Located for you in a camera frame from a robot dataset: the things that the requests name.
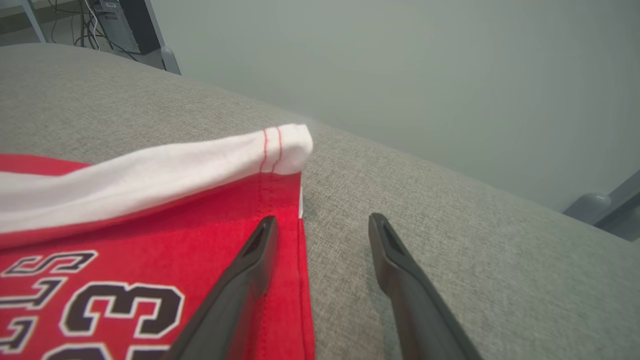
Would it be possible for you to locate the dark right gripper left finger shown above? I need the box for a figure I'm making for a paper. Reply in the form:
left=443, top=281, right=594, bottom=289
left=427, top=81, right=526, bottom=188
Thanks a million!
left=162, top=215, right=280, bottom=360

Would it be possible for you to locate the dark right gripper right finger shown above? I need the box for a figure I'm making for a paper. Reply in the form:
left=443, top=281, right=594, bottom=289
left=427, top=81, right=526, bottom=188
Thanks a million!
left=368, top=212, right=483, bottom=360

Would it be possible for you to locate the red Bulls 23 jersey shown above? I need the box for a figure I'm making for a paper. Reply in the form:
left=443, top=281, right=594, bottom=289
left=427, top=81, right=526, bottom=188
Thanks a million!
left=0, top=124, right=316, bottom=360

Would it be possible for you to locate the grey fabric sofa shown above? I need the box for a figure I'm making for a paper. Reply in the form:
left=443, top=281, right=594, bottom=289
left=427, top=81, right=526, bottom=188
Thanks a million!
left=0, top=42, right=640, bottom=360

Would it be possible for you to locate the grey partition foot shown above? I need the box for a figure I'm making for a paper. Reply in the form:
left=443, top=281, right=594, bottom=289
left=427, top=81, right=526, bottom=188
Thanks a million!
left=159, top=46, right=182, bottom=76
left=562, top=192, right=612, bottom=227

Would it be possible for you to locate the black computer tower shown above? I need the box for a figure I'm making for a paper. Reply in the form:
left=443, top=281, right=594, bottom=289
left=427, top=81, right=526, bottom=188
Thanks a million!
left=91, top=0, right=162, bottom=56

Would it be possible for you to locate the grey table leg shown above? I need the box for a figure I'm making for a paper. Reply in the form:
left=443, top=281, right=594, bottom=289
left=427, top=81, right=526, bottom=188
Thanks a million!
left=19, top=0, right=48, bottom=44

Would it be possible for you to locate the dark partition post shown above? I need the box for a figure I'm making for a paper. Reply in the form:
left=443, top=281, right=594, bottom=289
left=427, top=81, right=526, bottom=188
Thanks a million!
left=595, top=170, right=640, bottom=243

